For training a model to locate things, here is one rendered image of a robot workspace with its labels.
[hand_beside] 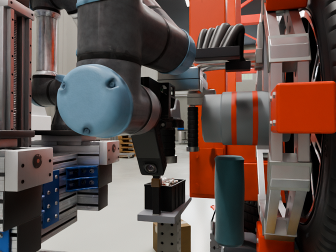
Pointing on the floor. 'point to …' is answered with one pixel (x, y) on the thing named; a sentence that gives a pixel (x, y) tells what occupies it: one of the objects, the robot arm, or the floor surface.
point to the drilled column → (169, 237)
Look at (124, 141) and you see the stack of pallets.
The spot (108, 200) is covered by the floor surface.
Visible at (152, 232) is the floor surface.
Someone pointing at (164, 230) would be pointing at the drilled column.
